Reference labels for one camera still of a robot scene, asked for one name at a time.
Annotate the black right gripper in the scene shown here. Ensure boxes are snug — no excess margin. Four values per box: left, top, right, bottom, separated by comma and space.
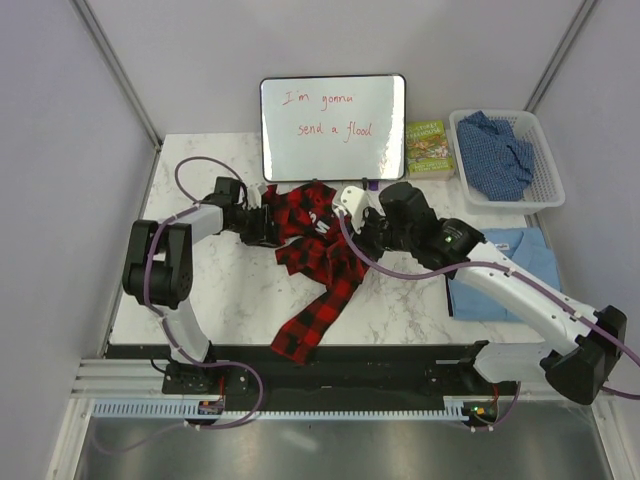
343, 205, 415, 263

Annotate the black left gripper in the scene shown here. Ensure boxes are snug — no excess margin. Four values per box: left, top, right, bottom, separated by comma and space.
228, 204, 280, 248

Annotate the red black plaid shirt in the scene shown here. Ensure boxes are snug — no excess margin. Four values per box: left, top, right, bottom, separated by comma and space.
262, 181, 369, 364

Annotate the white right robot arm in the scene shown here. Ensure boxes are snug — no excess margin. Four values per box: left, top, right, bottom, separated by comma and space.
333, 182, 639, 405

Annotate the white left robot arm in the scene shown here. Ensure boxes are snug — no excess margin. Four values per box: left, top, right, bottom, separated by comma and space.
122, 177, 277, 393

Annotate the green children's book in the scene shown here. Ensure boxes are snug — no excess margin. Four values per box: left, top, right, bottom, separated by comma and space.
405, 120, 455, 180

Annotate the whiteboard with red writing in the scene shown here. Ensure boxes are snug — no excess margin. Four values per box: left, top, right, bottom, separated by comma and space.
260, 74, 407, 183

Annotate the blue checkered shirt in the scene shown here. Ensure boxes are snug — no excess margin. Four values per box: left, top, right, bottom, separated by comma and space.
456, 111, 535, 202

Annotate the white plastic basket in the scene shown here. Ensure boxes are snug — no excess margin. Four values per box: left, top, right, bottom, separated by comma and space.
449, 109, 565, 215

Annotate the folded light blue shirt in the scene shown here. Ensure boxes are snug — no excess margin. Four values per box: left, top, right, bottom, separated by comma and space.
447, 227, 562, 323

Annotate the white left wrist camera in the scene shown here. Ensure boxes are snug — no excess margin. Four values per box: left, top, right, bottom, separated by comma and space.
247, 183, 267, 209

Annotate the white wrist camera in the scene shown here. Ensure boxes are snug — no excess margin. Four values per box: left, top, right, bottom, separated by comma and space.
247, 183, 267, 209
332, 186, 370, 234

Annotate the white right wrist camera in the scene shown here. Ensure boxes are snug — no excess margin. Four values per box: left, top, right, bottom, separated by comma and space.
332, 186, 370, 234

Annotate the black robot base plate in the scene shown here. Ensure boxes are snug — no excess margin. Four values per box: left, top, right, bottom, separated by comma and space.
104, 342, 546, 407

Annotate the white slotted cable duct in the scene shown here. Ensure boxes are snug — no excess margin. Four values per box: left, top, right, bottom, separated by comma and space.
91, 398, 486, 421

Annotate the aluminium frame rail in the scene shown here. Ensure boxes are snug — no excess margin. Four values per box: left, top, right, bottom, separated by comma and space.
70, 0, 163, 152

